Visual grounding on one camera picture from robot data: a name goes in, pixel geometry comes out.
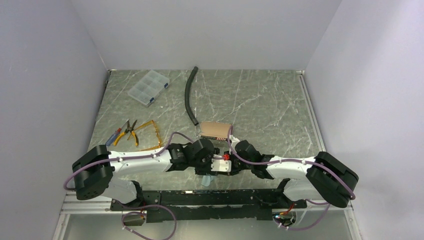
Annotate printed glasses pouch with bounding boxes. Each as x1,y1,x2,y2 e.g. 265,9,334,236
200,121,232,141

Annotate black rubber hose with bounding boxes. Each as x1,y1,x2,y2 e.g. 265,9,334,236
184,66,200,127

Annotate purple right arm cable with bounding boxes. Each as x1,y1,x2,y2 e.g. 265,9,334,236
226,125,357,232

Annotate orange transparent safety glasses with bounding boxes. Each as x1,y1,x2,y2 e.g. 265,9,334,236
134,119,164,152

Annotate yellow handled pliers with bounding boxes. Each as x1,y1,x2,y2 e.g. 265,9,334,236
113,119,139,147

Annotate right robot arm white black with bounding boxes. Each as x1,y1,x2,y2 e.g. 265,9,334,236
228,140,359,208

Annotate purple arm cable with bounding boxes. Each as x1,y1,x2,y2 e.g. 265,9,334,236
226,125,357,232
63,131,195,240

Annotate blue red screwdriver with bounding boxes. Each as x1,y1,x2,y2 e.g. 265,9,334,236
105,128,122,147

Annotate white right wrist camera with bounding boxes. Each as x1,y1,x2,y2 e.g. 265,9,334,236
228,134,240,148

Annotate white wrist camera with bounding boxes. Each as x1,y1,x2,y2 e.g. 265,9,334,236
211,153,232,173
228,134,240,148

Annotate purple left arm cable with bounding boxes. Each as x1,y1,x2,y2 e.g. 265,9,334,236
63,131,195,240

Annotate clear plastic compartment box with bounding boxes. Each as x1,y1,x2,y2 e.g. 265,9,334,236
127,70,170,107

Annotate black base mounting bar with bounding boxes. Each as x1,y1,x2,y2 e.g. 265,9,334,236
110,188,307,223

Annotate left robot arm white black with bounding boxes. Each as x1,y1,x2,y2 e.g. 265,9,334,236
72,139,217,210

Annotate blue cleaning cloth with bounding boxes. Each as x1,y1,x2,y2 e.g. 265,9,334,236
201,175,216,187

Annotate aluminium frame rail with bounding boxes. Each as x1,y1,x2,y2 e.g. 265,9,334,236
54,192,362,240

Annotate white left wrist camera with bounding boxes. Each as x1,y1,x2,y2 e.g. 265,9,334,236
211,153,232,173

